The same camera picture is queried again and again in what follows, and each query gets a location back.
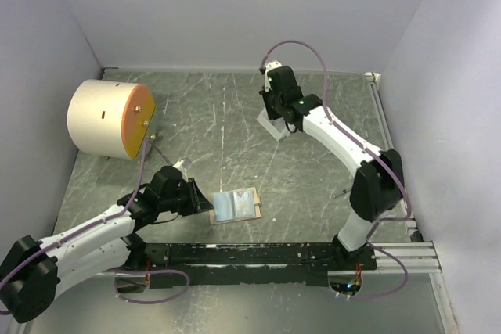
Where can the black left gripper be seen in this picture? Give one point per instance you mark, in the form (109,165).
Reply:
(197,202)

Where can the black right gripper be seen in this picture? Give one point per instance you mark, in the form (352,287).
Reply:
(265,95)

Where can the beige leather card holder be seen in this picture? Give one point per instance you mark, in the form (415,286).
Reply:
(223,207)

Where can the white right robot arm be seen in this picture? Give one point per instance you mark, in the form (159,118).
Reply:
(377,173)

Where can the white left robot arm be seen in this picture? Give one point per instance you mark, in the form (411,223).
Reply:
(35,272)

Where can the white plastic card tray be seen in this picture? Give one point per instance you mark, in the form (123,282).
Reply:
(276,128)

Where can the cream cylindrical drawer cabinet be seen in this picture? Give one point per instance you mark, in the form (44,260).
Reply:
(113,119)

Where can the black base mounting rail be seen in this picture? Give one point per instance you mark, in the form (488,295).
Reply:
(308,263)

